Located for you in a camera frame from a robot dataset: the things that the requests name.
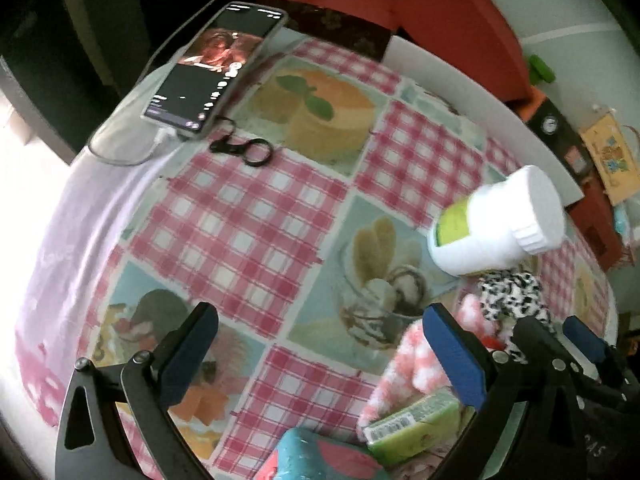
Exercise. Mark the dark floral cloth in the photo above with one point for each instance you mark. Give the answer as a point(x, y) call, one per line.
point(345, 25)

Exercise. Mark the orange box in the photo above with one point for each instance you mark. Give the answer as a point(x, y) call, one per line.
point(530, 102)

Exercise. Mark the white bottle with green label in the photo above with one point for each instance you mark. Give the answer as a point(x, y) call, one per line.
point(500, 220)

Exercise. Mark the dark furniture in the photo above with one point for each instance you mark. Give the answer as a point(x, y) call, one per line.
point(100, 20)

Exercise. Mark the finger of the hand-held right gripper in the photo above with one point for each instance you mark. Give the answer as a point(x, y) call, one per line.
point(585, 342)
point(532, 337)

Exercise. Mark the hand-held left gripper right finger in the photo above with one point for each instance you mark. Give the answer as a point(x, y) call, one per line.
point(452, 355)

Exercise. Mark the pink crumpled cloth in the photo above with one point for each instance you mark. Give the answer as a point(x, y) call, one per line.
point(415, 471)

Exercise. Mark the teal pink printed pouch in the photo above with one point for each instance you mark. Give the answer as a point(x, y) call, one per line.
point(320, 455)

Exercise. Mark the checkered printed tablecloth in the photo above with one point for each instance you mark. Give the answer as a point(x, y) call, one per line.
point(260, 220)

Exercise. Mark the white foam board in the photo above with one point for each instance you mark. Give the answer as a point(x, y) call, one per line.
point(450, 75)

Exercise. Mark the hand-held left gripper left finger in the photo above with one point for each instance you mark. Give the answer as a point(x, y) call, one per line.
point(187, 355)

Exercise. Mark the light blue plastic bag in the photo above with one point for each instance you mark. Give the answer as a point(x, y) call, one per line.
point(625, 225)

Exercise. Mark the black white spotted sock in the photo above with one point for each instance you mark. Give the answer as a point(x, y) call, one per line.
point(510, 295)

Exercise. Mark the black box with dial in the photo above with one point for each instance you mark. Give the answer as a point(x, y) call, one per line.
point(552, 127)

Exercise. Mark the white pink bedsheet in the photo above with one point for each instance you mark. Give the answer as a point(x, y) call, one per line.
point(75, 235)

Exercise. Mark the black smartphone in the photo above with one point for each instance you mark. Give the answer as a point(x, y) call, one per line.
point(210, 70)

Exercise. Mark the pink white fuzzy sock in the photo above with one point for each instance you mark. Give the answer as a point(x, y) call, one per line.
point(405, 375)

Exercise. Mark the green packet with barcode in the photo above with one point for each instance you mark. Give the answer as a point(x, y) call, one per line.
point(415, 425)

